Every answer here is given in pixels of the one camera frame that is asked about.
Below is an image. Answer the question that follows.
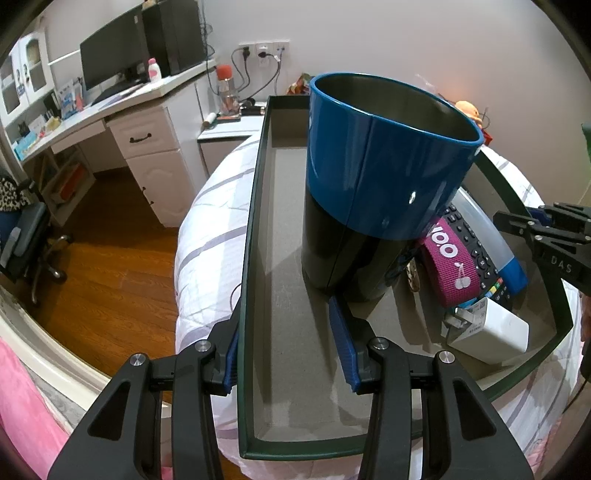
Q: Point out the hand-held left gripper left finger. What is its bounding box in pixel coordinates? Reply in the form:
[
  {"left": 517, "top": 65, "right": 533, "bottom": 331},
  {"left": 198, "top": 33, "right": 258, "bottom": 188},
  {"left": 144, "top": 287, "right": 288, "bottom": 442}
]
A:
[{"left": 46, "top": 300, "right": 243, "bottom": 480}]

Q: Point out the leopard print cloth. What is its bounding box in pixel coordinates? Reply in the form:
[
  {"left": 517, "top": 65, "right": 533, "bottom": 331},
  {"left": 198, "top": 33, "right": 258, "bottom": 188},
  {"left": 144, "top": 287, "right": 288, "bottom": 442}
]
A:
[{"left": 0, "top": 178, "right": 23, "bottom": 213}]

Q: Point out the key bunch with magenta strap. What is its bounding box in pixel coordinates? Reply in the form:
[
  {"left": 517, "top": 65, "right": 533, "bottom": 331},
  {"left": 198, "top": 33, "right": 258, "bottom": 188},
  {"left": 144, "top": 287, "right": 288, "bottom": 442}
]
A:
[{"left": 406, "top": 217, "right": 485, "bottom": 309}]

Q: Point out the clear tube with blue cap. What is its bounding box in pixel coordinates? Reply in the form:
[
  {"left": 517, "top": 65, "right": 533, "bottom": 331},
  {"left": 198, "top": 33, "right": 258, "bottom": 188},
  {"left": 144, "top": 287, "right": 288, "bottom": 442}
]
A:
[{"left": 450, "top": 187, "right": 528, "bottom": 296}]

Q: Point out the black power cable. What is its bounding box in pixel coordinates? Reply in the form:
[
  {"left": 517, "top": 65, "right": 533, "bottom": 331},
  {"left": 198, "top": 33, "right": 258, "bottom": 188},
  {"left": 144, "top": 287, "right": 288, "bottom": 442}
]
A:
[
  {"left": 231, "top": 46, "right": 252, "bottom": 100},
  {"left": 249, "top": 53, "right": 282, "bottom": 100}
]

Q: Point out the white charger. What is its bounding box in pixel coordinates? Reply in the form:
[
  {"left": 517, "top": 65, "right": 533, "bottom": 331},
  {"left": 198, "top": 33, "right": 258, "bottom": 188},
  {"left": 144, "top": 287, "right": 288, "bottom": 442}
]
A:
[{"left": 441, "top": 300, "right": 529, "bottom": 365}]

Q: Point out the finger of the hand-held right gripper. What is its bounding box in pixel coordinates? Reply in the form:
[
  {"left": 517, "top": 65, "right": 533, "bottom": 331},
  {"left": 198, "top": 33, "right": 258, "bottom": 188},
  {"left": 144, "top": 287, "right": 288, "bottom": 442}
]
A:
[
  {"left": 530, "top": 202, "right": 591, "bottom": 241},
  {"left": 493, "top": 210, "right": 560, "bottom": 244}
]

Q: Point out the orange snack bag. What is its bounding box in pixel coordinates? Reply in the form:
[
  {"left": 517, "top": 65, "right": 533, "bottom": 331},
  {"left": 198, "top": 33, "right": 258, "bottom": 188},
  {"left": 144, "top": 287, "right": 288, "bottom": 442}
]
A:
[{"left": 287, "top": 73, "right": 319, "bottom": 95}]

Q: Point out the blue and white package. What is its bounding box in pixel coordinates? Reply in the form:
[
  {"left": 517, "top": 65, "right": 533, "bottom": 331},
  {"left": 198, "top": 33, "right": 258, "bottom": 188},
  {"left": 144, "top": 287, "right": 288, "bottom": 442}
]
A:
[{"left": 58, "top": 78, "right": 86, "bottom": 121}]

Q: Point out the white desk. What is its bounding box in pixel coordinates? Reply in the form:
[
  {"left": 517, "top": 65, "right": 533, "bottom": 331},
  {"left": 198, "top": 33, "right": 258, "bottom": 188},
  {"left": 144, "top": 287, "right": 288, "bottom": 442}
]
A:
[{"left": 14, "top": 58, "right": 218, "bottom": 229}]

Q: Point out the white bed frame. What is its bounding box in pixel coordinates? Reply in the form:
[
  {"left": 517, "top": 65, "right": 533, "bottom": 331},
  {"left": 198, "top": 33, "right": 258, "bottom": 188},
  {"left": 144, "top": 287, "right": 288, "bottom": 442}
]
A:
[{"left": 0, "top": 284, "right": 109, "bottom": 402}]

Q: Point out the blue and black metal cup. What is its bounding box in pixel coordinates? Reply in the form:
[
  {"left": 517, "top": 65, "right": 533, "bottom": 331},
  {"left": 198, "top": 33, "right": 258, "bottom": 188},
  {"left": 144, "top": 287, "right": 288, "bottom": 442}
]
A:
[{"left": 301, "top": 71, "right": 485, "bottom": 303}]

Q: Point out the clear bottle with red cap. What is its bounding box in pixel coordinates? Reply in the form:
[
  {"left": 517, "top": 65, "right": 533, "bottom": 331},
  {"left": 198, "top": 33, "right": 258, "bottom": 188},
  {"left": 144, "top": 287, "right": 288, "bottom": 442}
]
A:
[{"left": 216, "top": 65, "right": 241, "bottom": 115}]

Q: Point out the black computer tower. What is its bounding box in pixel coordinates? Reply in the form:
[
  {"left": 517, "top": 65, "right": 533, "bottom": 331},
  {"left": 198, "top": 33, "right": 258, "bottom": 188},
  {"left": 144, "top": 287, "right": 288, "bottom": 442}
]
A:
[{"left": 141, "top": 0, "right": 206, "bottom": 77}]

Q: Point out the black keyboard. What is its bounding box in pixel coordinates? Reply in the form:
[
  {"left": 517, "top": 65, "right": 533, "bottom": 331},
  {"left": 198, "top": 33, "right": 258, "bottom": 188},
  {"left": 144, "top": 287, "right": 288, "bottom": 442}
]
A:
[{"left": 92, "top": 83, "right": 139, "bottom": 104}]

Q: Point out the black remote control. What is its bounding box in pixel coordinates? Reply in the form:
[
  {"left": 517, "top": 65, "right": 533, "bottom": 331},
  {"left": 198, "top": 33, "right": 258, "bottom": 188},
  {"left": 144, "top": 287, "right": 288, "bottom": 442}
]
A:
[{"left": 443, "top": 205, "right": 513, "bottom": 315}]

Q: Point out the white glass-door cabinet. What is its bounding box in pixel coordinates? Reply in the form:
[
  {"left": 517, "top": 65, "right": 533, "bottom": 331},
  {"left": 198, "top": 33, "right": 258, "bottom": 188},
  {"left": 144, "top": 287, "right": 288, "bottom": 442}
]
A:
[{"left": 0, "top": 32, "right": 56, "bottom": 130}]

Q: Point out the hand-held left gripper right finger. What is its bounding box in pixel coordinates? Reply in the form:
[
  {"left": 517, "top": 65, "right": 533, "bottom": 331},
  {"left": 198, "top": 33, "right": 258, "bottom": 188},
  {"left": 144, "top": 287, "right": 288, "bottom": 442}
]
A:
[{"left": 329, "top": 295, "right": 536, "bottom": 480}]

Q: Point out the white wall socket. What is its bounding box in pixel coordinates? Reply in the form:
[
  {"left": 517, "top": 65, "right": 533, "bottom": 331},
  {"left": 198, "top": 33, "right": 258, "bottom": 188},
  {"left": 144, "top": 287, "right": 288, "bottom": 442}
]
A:
[{"left": 238, "top": 41, "right": 291, "bottom": 58}]

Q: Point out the white nightstand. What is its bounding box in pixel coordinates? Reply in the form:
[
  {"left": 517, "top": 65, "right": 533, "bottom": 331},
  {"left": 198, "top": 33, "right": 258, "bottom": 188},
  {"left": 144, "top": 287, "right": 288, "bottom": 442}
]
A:
[{"left": 198, "top": 113, "right": 266, "bottom": 178}]

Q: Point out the shallow cardboard box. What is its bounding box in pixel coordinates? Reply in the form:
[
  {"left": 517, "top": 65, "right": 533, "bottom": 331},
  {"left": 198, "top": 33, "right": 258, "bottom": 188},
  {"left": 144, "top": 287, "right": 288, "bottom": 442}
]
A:
[{"left": 236, "top": 95, "right": 581, "bottom": 460}]

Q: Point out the black computer monitor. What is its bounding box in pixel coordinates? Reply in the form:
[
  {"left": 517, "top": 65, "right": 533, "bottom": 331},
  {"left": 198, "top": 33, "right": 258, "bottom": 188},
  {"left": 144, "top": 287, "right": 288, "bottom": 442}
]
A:
[{"left": 79, "top": 4, "right": 151, "bottom": 93}]

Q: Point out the pink fleece blanket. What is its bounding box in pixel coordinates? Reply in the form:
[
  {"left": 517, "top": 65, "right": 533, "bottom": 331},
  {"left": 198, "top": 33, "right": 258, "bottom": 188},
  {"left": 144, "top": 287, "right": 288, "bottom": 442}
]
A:
[{"left": 0, "top": 337, "right": 70, "bottom": 480}]

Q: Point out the orange plush toy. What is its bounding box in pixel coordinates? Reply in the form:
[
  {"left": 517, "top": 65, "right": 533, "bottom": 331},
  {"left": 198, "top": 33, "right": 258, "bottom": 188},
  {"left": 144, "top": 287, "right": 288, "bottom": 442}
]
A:
[{"left": 455, "top": 100, "right": 485, "bottom": 127}]

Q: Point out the clear plastic bag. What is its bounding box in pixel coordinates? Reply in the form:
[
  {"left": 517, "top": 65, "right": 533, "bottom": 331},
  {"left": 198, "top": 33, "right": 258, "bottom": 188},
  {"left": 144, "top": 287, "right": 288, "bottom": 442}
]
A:
[{"left": 416, "top": 74, "right": 458, "bottom": 104}]

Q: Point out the black office chair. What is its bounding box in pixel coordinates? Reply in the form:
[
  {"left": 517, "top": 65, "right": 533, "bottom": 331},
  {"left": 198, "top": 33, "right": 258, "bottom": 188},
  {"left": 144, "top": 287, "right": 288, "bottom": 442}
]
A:
[{"left": 0, "top": 178, "right": 75, "bottom": 305}]

